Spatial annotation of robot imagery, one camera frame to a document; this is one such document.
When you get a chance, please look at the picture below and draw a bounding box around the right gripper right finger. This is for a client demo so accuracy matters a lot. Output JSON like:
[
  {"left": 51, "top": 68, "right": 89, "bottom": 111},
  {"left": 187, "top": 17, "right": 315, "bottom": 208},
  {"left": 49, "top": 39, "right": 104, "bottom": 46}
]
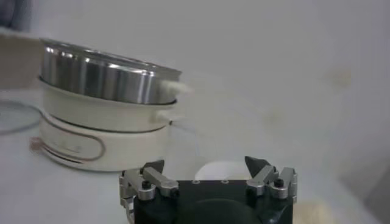
[{"left": 244, "top": 155, "right": 299, "bottom": 204}]

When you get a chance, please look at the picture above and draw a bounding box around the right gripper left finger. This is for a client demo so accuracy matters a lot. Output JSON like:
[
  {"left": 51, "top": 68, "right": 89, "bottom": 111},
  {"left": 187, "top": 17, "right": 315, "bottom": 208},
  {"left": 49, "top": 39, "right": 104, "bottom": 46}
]
[{"left": 118, "top": 159, "right": 180, "bottom": 223}]

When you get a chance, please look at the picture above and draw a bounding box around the round glass pot lid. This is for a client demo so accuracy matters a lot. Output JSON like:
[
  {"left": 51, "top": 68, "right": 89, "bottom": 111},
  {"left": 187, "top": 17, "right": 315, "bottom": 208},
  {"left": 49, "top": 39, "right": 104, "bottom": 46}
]
[{"left": 0, "top": 99, "right": 43, "bottom": 136}]

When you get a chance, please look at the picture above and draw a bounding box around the stainless steel steamer basket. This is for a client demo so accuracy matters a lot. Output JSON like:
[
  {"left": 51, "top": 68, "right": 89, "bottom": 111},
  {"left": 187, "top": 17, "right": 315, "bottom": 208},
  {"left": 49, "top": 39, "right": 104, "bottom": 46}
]
[{"left": 38, "top": 37, "right": 194, "bottom": 106}]

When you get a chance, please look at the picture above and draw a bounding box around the white round plate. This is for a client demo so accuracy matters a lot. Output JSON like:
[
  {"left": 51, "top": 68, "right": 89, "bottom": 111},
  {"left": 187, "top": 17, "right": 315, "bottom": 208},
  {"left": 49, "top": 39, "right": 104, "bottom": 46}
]
[{"left": 194, "top": 160, "right": 252, "bottom": 181}]

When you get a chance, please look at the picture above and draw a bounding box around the white electric cooker pot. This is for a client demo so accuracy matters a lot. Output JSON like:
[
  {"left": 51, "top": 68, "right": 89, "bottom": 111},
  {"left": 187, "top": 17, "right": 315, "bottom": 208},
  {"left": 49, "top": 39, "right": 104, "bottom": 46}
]
[{"left": 29, "top": 77, "right": 197, "bottom": 173}]

